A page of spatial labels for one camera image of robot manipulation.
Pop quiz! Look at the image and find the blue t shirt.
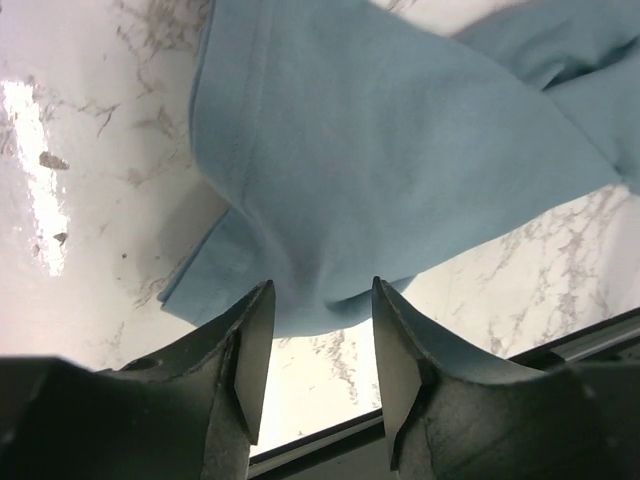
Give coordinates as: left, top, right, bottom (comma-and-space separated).
159, 1, 639, 337

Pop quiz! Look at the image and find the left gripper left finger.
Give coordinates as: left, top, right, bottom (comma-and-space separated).
1, 282, 276, 479

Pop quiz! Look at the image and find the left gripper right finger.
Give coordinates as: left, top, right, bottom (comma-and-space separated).
370, 275, 640, 480

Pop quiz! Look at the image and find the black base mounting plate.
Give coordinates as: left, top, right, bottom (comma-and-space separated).
248, 307, 640, 480

